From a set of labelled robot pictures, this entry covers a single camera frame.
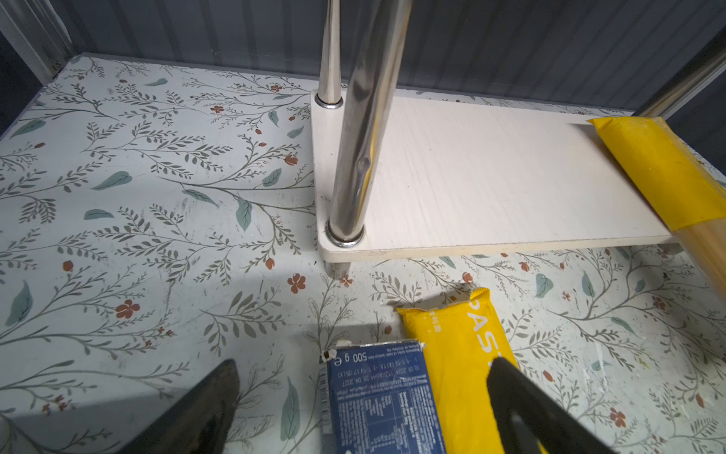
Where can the yellow Pastatime spaghetti pack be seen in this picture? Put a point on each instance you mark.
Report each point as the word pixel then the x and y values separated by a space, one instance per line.
pixel 460 343

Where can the blue spaghetti box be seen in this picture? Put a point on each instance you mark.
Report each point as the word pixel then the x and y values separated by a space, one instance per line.
pixel 378 398

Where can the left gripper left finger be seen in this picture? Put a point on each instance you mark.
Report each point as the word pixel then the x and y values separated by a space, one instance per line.
pixel 199 422

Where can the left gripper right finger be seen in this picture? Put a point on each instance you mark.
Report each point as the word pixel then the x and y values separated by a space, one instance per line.
pixel 528 421

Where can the white two-tier shelf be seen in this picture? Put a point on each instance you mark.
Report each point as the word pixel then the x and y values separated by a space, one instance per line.
pixel 444 128

